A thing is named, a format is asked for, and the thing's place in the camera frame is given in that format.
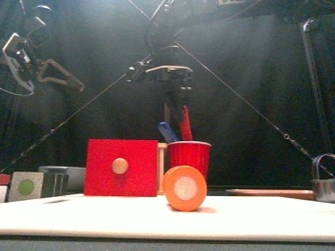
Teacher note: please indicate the grey plastic container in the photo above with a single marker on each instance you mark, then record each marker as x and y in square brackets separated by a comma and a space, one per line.
[76, 178]

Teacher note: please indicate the red and white block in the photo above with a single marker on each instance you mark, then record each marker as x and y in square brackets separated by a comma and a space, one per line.
[3, 188]

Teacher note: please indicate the red box with wooden knob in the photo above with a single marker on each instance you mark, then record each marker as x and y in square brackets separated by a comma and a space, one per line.
[104, 176]

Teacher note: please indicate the grey block with green dot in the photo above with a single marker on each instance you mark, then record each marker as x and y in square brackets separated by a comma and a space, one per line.
[25, 187]

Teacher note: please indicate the white cutting board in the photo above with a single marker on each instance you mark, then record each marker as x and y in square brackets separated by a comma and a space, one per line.
[108, 219]

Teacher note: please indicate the orange round toy slice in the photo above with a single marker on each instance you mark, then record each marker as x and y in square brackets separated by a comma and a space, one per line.
[173, 192]

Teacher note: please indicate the metal frame pole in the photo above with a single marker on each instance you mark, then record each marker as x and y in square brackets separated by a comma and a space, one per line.
[315, 88]

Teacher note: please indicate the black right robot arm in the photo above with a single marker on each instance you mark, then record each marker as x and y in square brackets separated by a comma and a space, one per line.
[164, 36]

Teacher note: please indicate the dark green ribbed block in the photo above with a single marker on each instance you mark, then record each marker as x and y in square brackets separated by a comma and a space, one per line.
[53, 184]

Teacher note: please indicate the light wooden panel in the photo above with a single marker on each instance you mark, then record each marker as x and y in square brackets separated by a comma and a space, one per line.
[161, 170]

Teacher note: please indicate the red plastic cup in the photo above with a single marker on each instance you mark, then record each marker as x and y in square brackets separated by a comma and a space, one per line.
[189, 160]

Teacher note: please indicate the flat wooden board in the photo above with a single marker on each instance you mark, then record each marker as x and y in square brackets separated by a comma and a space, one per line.
[269, 193]

